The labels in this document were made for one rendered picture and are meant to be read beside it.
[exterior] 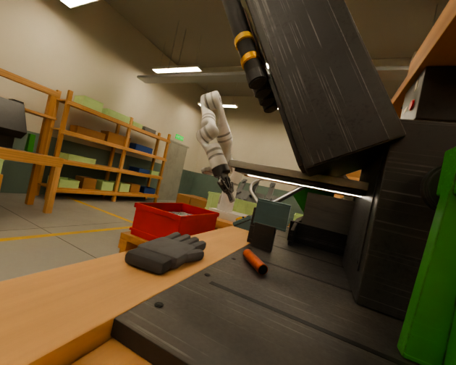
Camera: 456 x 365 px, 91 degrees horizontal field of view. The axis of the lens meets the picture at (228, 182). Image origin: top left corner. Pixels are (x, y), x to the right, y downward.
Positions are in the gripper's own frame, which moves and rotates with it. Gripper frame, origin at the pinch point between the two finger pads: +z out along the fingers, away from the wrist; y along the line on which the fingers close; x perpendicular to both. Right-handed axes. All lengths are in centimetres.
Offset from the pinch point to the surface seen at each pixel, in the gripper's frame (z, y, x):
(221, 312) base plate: 23, -60, -15
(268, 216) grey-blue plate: 13.5, -23.3, -17.1
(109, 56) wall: -493, 277, 270
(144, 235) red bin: 3.5, -22.6, 28.2
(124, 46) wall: -531, 310, 242
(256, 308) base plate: 25, -55, -18
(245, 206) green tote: -4, 82, 21
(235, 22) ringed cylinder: -29, -43, -31
